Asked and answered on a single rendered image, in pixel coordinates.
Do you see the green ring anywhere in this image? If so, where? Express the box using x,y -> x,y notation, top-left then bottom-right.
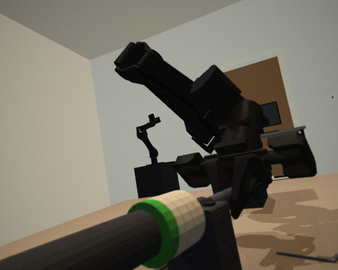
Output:
127,199 -> 179,269

